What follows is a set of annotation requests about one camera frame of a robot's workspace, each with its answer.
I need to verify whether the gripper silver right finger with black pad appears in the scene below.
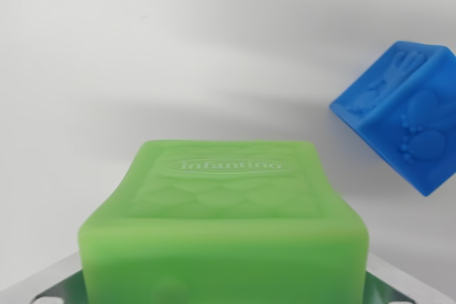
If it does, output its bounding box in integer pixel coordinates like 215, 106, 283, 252
360, 252, 456, 304

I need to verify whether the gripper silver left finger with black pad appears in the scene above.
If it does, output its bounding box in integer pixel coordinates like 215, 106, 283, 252
0, 250, 86, 304

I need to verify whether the green soft toy cube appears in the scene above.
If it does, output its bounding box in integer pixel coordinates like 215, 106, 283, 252
77, 138, 369, 304

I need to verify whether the blue soft toy cube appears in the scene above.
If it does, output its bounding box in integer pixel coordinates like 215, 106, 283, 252
328, 40, 456, 197

